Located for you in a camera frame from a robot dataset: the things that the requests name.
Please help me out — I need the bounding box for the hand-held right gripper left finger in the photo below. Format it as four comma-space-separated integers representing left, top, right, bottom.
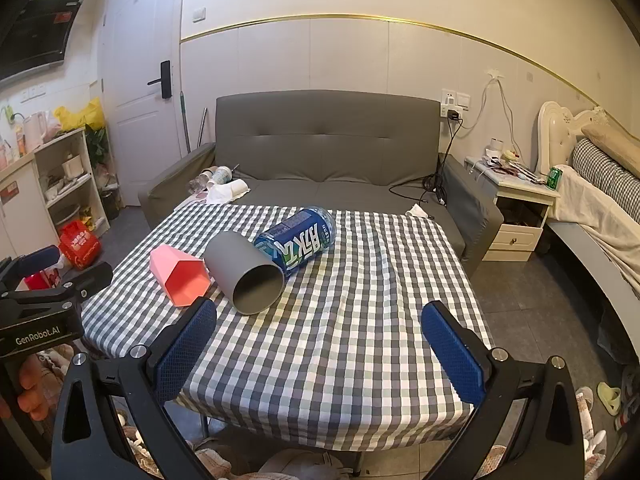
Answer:
50, 297, 218, 480

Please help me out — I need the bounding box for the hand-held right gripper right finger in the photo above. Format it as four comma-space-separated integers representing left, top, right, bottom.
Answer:
420, 301, 588, 480

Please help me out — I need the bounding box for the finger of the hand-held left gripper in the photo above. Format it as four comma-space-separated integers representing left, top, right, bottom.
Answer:
0, 245, 62, 292
55, 261, 115, 306

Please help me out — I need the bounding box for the grey cup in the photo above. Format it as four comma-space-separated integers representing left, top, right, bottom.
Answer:
205, 230, 287, 317

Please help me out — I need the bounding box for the pink hexagonal cup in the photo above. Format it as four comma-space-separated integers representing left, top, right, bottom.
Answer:
149, 244, 213, 307

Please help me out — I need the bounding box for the paper cup with straw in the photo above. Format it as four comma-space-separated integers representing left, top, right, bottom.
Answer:
207, 164, 237, 186

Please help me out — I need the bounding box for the person's left hand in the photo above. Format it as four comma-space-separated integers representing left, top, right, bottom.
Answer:
15, 355, 61, 417

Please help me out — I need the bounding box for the red bag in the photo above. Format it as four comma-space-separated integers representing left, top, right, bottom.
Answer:
59, 220, 102, 268

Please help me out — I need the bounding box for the white open shelf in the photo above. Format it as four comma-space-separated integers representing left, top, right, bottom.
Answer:
34, 127, 111, 241

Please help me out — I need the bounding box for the pink kettle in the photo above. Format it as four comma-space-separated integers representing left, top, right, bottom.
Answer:
24, 112, 48, 153

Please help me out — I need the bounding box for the grey checkered tablecloth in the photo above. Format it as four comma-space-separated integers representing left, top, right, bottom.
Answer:
80, 203, 496, 453

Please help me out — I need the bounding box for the yellow bag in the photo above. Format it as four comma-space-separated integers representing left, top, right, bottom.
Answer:
53, 98, 107, 133

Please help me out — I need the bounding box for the cream nightstand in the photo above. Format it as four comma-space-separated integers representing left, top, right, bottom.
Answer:
464, 155, 561, 263

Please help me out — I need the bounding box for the blue label plastic bottle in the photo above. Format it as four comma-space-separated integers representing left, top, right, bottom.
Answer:
253, 206, 337, 275

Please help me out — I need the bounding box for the pale green slipper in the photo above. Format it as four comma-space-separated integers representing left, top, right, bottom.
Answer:
597, 382, 623, 416

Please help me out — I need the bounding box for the cream blanket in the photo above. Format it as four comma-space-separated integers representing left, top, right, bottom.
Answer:
547, 164, 640, 301

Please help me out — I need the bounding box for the black range hood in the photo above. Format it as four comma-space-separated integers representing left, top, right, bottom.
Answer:
0, 0, 87, 83

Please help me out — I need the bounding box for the white door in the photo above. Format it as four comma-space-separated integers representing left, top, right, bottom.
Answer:
97, 0, 188, 208

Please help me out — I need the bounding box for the checkered quilt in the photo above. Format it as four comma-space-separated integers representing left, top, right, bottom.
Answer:
571, 138, 640, 211

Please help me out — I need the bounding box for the cream bed headboard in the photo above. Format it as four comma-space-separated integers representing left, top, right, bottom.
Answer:
536, 101, 616, 176

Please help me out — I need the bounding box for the grey sofa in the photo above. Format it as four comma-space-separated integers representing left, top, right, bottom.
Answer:
138, 90, 505, 277

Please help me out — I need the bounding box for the beige pillow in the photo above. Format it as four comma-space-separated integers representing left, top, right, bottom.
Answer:
581, 122, 640, 181

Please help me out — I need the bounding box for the black cable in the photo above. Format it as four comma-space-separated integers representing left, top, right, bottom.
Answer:
389, 120, 466, 206

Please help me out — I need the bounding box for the black door lock handle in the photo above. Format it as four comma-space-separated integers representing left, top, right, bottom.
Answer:
147, 60, 172, 99

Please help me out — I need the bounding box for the white cable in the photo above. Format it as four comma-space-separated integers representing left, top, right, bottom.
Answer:
470, 71, 523, 161

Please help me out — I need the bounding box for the white wall outlet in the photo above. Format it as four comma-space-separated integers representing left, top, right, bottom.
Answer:
441, 89, 472, 111

